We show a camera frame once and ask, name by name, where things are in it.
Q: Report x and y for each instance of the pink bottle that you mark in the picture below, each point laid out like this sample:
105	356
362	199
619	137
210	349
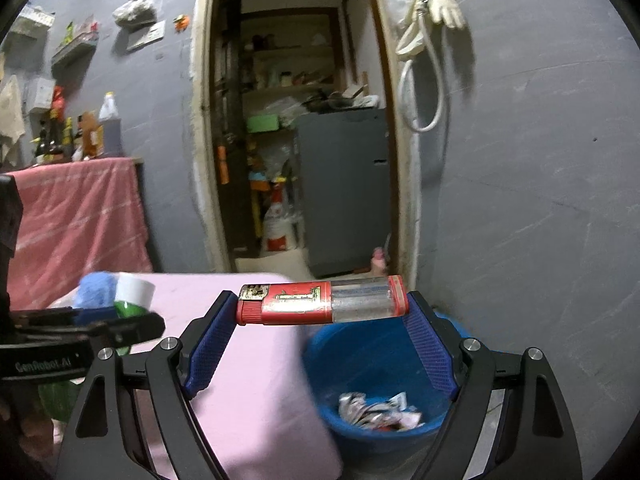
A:
380	260

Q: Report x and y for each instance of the orange packet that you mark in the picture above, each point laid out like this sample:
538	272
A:
91	135

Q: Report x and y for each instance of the pink floral table cloth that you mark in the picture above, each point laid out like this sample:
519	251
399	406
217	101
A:
260	410

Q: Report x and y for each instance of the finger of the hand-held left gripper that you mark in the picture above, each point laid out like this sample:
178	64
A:
97	315
135	329

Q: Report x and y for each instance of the green plastic bag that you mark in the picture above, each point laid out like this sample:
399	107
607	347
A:
57	402

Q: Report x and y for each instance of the white plastic bag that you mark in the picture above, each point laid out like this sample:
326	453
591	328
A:
134	7

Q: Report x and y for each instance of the pink checked cloth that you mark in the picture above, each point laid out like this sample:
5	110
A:
75	220

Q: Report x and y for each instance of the grey cabinet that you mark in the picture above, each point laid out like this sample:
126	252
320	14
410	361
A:
345	195

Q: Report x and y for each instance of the blue plastic bucket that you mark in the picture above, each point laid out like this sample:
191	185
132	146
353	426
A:
360	360

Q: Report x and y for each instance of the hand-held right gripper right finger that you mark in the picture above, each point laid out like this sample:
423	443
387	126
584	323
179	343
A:
430	350

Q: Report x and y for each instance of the brown packet white label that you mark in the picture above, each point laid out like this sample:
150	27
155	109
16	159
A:
407	416

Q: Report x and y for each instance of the red clear plastic tube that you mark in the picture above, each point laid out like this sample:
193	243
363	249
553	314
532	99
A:
300	302

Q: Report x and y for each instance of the green box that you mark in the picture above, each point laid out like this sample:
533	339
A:
262	123

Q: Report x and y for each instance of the white wall rack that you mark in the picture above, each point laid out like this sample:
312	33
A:
32	20

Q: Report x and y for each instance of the white wall box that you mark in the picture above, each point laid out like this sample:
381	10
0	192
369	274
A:
40	95

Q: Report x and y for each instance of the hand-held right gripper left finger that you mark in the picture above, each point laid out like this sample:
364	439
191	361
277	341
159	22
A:
210	350

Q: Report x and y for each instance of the light blue cloth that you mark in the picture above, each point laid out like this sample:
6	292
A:
95	290

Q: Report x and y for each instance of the beige hanging towel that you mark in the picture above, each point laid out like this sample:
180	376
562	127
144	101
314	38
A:
11	115

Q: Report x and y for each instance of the white wall board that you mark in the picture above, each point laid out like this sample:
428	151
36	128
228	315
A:
146	36

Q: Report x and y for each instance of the white gloves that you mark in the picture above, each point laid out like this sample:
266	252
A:
447	5

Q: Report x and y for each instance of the grey box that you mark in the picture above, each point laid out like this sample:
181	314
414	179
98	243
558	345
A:
113	137

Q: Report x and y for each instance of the row of dark bottles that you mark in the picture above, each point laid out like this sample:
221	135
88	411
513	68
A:
55	142

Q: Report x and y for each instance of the red bottle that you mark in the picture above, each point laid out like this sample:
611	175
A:
58	99

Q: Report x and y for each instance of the orange wall toy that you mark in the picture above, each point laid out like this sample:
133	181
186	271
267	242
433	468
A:
181	22

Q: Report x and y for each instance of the white plastic bottle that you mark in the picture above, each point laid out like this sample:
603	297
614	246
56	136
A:
108	107

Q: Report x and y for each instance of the colourful plastic toy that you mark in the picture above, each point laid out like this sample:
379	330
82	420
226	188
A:
265	180

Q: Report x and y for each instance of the white sack red label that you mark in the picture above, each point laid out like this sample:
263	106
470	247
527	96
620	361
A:
280	225

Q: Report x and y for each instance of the person's left hand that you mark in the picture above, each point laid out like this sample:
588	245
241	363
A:
35	427

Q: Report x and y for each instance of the cream door frame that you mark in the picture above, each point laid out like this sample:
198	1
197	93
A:
204	160

